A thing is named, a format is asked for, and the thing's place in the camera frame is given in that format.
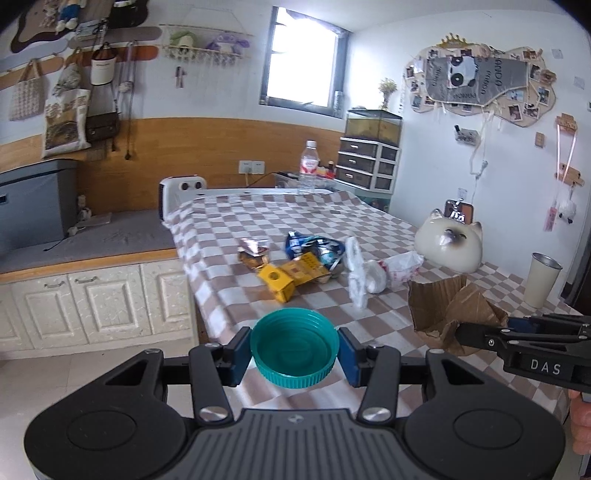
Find white space heater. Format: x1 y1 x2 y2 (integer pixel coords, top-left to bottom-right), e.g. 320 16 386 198
158 174 208 222

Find steel cup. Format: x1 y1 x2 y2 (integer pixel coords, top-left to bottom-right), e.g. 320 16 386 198
524 252 563 309

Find blue snack bag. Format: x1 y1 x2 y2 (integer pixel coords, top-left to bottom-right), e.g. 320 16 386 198
284 231 346 275

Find glass fish tank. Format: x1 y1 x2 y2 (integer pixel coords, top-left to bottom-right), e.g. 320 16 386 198
345 108 402 141

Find yellow cardboard box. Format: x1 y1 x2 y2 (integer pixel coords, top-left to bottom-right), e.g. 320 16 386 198
257 251 333 304

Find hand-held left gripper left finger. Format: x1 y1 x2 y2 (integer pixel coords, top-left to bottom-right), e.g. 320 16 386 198
105 328 253 425

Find person's right hand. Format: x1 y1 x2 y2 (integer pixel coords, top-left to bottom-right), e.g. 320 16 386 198
569 390 591 455

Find wall photo board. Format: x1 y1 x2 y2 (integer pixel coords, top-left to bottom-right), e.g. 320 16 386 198
404 33 559 127

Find grey storage box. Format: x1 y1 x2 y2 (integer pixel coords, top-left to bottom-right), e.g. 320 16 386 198
0 158 79 254

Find printed canvas tote bag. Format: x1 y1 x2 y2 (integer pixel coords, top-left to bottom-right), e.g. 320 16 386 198
41 88 92 159

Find gold foil wrapper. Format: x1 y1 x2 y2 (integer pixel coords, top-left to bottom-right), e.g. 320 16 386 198
238 237 271 271

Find cream cabinet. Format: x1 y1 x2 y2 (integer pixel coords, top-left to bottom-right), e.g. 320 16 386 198
0 249 199 358

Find plush doll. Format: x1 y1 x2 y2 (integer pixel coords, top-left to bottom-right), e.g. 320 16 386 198
55 0 79 33

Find wooden wall hanging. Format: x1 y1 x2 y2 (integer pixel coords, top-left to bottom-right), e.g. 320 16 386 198
554 113 583 185

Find camouflage hat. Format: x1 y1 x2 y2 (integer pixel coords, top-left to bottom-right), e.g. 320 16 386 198
52 65 86 95

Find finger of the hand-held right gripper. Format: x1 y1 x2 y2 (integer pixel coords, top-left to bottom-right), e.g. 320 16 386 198
508 314 591 329
455 322 578 358

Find dark crossbody bag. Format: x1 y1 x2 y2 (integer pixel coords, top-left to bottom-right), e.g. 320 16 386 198
84 112 121 143

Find white macrame wall shelf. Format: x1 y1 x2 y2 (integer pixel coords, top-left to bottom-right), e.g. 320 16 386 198
159 25 254 70

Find grey counter mat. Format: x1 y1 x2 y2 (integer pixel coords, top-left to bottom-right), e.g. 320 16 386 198
0 210 178 274

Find white cat-shaped cushion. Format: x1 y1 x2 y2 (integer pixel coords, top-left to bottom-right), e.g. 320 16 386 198
414 209 484 273

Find dried flowers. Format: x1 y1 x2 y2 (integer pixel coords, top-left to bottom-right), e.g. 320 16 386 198
378 78 398 110

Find teal plastic lid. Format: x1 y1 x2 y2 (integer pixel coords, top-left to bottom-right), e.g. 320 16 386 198
249 308 341 389

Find window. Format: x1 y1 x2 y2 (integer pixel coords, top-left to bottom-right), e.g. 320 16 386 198
259 6 349 118

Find white bucket bag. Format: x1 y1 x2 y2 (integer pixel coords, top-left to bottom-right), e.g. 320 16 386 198
90 42 116 86

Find brown paper bag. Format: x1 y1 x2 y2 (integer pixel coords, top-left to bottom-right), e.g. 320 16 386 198
407 275 509 356

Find small sheep plush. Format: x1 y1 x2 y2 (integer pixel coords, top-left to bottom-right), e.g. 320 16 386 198
556 194 578 224

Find clear white plastic bag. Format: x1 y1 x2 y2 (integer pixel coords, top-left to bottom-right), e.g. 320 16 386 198
345 237 389 309

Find clear water bottle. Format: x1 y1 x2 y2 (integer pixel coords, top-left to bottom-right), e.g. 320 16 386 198
298 140 320 195

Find wooden wall coat rack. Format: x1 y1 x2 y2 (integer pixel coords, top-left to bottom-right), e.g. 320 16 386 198
0 25 162 90

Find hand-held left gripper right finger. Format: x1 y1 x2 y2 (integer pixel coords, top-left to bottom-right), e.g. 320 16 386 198
338 328 485 423

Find knit tote bag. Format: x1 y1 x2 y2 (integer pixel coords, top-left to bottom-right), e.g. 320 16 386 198
8 60 48 121

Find white red plastic bag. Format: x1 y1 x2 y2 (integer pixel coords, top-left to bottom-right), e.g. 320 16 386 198
379 251 424 289

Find orange phone holder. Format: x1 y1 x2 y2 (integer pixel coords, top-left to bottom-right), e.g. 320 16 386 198
444 198 475 224

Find white drawer organiser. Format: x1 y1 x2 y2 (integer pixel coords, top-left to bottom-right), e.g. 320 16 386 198
335 137 400 192

